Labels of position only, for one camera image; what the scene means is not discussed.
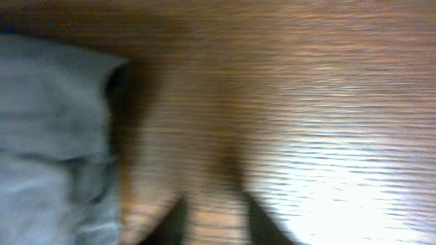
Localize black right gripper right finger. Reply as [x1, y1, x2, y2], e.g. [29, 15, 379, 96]
[243, 192, 294, 245]

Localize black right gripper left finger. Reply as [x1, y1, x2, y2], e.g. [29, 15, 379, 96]
[139, 197, 187, 245]

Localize grey cargo shorts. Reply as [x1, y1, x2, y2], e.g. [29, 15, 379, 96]
[1, 33, 126, 245]

